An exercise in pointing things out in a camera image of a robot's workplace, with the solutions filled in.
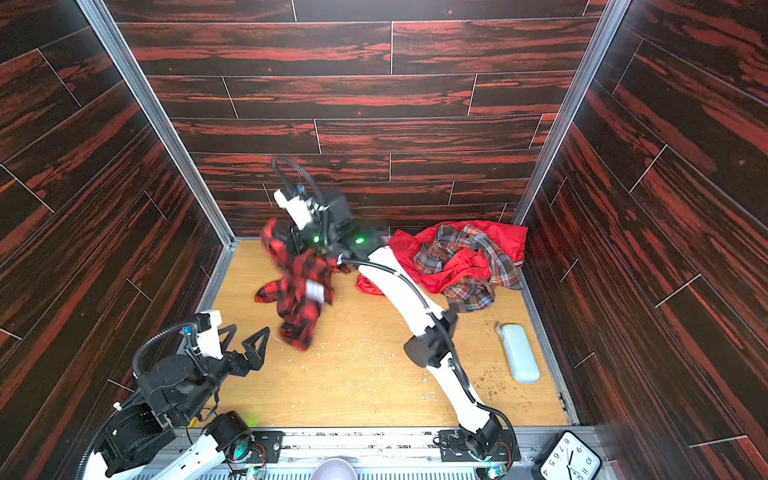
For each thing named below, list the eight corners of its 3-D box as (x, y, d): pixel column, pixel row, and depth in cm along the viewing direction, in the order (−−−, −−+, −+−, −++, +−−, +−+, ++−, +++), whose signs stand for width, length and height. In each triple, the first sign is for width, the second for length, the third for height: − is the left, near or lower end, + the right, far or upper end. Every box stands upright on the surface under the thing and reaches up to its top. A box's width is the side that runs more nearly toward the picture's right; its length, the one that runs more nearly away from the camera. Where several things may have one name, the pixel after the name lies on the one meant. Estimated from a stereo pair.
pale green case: (510, 385, 86) (515, 380, 82) (495, 329, 97) (499, 322, 94) (537, 385, 86) (543, 380, 82) (519, 329, 97) (524, 322, 94)
